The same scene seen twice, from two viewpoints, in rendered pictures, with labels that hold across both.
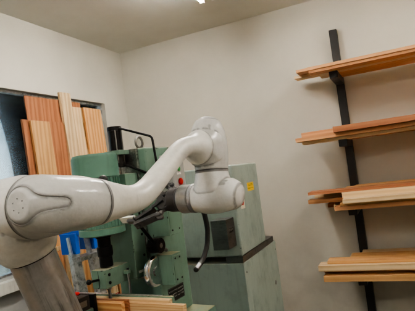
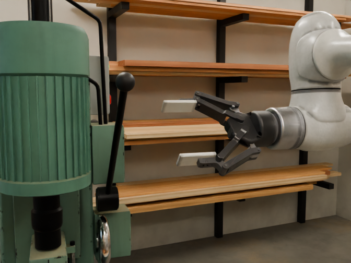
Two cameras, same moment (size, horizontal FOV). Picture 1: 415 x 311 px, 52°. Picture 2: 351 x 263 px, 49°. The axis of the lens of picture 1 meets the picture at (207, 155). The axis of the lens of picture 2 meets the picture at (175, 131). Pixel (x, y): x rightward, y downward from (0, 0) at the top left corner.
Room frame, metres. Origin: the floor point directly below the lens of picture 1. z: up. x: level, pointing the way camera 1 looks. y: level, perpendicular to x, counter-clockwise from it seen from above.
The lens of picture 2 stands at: (0.97, 0.81, 1.39)
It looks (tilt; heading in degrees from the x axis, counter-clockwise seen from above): 6 degrees down; 312
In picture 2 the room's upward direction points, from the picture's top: straight up
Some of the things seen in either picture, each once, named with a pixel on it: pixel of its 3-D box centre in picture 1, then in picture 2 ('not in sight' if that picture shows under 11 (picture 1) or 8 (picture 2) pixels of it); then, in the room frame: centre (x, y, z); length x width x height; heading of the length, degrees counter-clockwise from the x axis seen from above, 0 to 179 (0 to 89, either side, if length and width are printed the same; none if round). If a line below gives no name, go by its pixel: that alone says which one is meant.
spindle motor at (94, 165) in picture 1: (98, 194); (43, 109); (1.66, 0.44, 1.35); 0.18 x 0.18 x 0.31
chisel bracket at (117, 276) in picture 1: (112, 276); (49, 263); (1.68, 0.43, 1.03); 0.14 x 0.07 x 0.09; 151
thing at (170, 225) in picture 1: (166, 216); (106, 152); (1.78, 0.20, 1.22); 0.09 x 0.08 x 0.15; 151
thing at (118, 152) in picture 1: (117, 147); (41, 23); (1.79, 0.37, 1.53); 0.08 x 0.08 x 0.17; 61
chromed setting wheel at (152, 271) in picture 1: (154, 271); (102, 239); (1.72, 0.27, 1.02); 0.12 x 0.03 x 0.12; 151
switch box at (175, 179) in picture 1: (173, 173); (96, 85); (1.88, 0.16, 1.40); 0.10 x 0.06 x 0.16; 151
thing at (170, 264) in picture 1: (169, 268); (112, 230); (1.75, 0.21, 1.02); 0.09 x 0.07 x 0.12; 61
